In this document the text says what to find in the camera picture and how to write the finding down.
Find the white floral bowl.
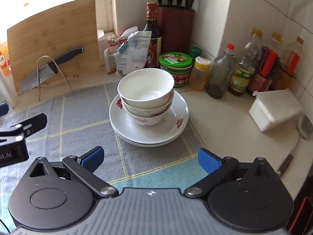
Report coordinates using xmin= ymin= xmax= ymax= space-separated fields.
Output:
xmin=117 ymin=68 xmax=174 ymax=109
xmin=125 ymin=105 xmax=170 ymax=126
xmin=120 ymin=90 xmax=174 ymax=117

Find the orange label sauce bottle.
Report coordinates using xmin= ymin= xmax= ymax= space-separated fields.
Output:
xmin=270 ymin=37 xmax=304 ymax=90

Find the large white fruit plate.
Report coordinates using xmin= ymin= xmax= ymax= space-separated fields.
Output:
xmin=109 ymin=91 xmax=189 ymax=147

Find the white clipped food bag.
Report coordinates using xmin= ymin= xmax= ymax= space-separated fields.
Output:
xmin=113 ymin=31 xmax=152 ymax=76

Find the grey checked dish mat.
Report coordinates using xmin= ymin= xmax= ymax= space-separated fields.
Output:
xmin=0 ymin=80 xmax=209 ymax=230

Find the black handled kitchen knife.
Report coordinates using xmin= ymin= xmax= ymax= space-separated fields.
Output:
xmin=18 ymin=47 xmax=84 ymax=93

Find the dark red knife block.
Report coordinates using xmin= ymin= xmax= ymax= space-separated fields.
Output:
xmin=156 ymin=0 xmax=195 ymax=54

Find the gold cap oil bottle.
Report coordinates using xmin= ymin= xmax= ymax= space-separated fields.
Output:
xmin=228 ymin=28 xmax=263 ymax=96

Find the clear red cap bottle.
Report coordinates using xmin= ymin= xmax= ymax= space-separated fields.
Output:
xmin=206 ymin=43 xmax=235 ymax=99

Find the white plastic seasoning box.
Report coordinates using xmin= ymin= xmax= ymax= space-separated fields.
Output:
xmin=249 ymin=89 xmax=302 ymax=133

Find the metal wire board stand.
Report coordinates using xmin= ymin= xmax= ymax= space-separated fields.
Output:
xmin=36 ymin=55 xmax=73 ymax=103

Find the bamboo cutting board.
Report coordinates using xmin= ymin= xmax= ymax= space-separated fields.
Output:
xmin=7 ymin=0 xmax=101 ymax=91

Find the green cap small bottle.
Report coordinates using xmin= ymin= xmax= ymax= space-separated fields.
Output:
xmin=189 ymin=46 xmax=203 ymax=59

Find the green lid sauce jar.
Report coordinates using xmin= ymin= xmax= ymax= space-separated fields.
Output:
xmin=159 ymin=52 xmax=193 ymax=88

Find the red label sauce bottle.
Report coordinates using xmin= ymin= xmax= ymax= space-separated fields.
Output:
xmin=246 ymin=31 xmax=282 ymax=95

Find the orange cooking wine jug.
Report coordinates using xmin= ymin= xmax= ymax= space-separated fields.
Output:
xmin=0 ymin=41 xmax=12 ymax=77

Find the red white food bag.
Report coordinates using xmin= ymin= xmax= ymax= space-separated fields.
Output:
xmin=103 ymin=26 xmax=138 ymax=73

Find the metal spatula wooden handle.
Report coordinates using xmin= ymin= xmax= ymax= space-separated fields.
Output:
xmin=276 ymin=114 xmax=313 ymax=177

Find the dark vinegar bottle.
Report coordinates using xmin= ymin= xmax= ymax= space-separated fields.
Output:
xmin=143 ymin=3 xmax=162 ymax=68

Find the yellow cap spice bottle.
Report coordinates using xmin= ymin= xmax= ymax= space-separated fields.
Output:
xmin=188 ymin=56 xmax=212 ymax=91

